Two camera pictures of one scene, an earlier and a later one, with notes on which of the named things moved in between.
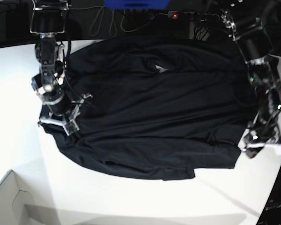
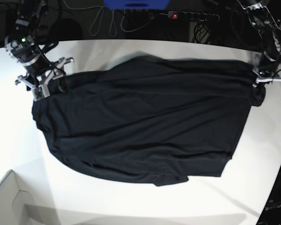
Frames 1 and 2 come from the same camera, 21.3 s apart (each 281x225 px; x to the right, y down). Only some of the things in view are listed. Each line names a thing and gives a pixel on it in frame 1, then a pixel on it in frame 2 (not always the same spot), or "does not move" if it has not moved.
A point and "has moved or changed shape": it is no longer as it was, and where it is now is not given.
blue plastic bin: x=136 y=4 does not move
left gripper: x=64 y=111 -> x=39 y=85
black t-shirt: x=158 y=108 has moved or changed shape
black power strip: x=195 y=15 does not move
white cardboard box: x=11 y=204 does not move
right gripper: x=262 y=131 -> x=279 y=75
